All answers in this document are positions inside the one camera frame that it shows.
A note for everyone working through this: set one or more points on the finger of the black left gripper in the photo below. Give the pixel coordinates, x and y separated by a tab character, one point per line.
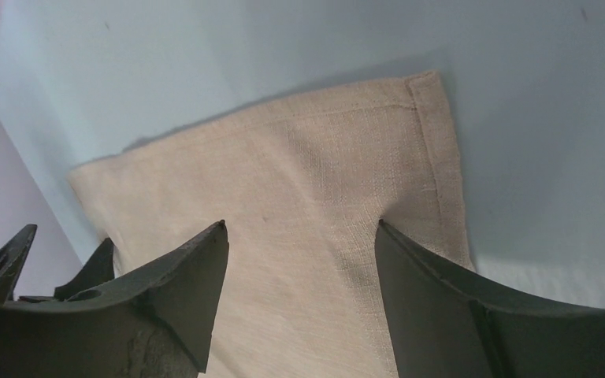
97	270
13	256

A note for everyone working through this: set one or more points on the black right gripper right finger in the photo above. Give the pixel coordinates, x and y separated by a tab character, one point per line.
447	321

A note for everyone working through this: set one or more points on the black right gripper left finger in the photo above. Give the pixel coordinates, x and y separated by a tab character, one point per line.
155	321

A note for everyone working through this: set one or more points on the beige cloth napkin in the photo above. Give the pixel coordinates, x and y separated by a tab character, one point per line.
301	184

